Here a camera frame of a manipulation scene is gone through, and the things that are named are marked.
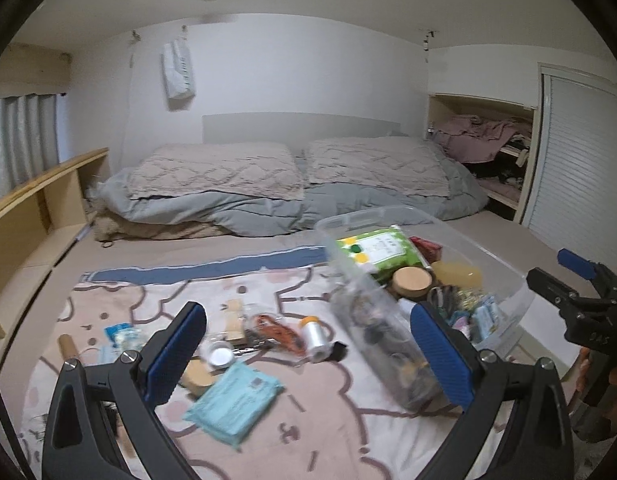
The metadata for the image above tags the cream printed valance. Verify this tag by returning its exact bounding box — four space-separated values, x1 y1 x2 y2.
0 42 72 99

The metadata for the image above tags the kraft cardboard box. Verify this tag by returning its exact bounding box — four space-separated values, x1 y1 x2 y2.
179 359 220 399

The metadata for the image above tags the beige pillow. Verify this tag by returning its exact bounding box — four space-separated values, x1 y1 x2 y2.
304 136 449 197
127 142 304 200

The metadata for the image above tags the white hanging bag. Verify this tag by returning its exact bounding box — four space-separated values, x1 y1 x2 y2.
161 37 197 110

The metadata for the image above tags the round wooden lid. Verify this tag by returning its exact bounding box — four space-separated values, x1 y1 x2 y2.
391 266 434 300

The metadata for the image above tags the pile of clothes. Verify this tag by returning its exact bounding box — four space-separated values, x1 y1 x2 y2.
432 115 532 164

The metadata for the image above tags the person right hand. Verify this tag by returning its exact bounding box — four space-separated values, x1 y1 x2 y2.
576 348 617 393

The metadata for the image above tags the cartoon print bed blanket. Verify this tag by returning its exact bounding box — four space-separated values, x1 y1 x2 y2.
18 244 579 480

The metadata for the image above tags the white louvered closet door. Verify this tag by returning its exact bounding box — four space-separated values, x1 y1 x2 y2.
523 65 617 273

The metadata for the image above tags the green tissue pack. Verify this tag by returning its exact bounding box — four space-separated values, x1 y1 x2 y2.
337 226 425 284

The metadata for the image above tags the right beige pillow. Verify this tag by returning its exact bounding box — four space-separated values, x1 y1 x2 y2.
304 136 449 197

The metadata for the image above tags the left beige pillow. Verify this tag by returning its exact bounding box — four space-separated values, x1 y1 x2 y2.
127 142 304 200

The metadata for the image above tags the yellow translucent plastic case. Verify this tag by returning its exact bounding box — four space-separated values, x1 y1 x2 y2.
431 260 483 289

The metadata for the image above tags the black small cube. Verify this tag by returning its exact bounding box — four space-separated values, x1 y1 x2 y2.
327 341 348 362

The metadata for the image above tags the red rectangular box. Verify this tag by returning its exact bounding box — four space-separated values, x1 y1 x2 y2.
410 236 443 264

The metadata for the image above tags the orange cord bag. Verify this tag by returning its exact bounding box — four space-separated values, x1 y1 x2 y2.
248 313 306 356

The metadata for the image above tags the grey curtain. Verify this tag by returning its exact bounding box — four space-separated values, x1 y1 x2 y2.
0 94 59 198

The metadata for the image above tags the grey headboard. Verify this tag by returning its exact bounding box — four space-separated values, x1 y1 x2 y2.
202 112 401 153

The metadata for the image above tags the white thread spool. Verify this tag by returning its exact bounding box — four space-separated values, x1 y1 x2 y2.
300 316 332 363

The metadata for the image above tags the small wooden block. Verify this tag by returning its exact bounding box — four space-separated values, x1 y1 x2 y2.
223 299 246 344

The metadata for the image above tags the clear plastic storage bin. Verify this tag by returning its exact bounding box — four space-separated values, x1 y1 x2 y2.
316 206 533 412

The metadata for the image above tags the white round jar lid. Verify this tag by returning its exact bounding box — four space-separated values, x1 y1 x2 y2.
205 341 236 370

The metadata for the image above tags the teal wet wipes pack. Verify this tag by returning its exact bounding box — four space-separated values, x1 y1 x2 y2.
184 362 284 450

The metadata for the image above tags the grey duvet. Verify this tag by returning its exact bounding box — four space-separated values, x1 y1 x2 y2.
92 152 488 242

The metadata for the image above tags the wooden bedside shelf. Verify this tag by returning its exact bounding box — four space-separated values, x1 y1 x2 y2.
0 148 110 367

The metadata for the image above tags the blue small packet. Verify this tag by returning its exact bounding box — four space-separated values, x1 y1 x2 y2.
104 323 138 348

